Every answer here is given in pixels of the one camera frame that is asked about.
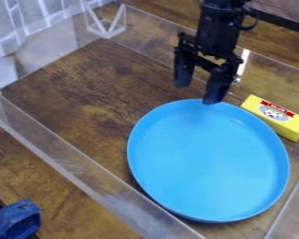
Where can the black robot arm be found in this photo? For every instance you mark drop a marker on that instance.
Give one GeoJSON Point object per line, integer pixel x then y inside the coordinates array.
{"type": "Point", "coordinates": [209, 62]}

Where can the blue round plastic tray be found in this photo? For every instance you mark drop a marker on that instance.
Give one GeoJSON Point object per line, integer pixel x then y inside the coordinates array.
{"type": "Point", "coordinates": [208, 161]}

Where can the grey checkered cloth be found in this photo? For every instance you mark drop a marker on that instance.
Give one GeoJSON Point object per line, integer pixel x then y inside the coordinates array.
{"type": "Point", "coordinates": [25, 17]}

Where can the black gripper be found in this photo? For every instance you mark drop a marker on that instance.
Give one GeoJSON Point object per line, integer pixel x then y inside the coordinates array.
{"type": "Point", "coordinates": [213, 40]}

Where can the clear acrylic enclosure wall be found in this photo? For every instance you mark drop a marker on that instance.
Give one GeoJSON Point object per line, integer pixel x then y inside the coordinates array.
{"type": "Point", "coordinates": [74, 87]}

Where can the yellow brick with label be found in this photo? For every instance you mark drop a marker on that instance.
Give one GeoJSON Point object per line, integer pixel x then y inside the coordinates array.
{"type": "Point", "coordinates": [281, 119]}

